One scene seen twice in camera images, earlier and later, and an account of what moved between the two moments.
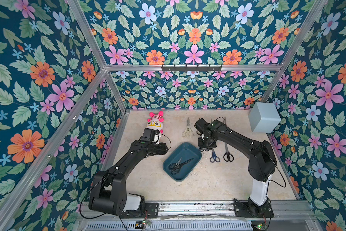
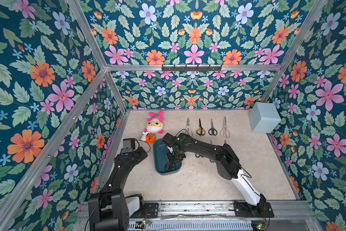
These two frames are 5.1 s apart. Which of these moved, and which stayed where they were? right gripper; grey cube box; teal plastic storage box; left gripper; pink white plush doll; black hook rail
Moved: teal plastic storage box; right gripper; left gripper
Stayed: pink white plush doll; grey cube box; black hook rail
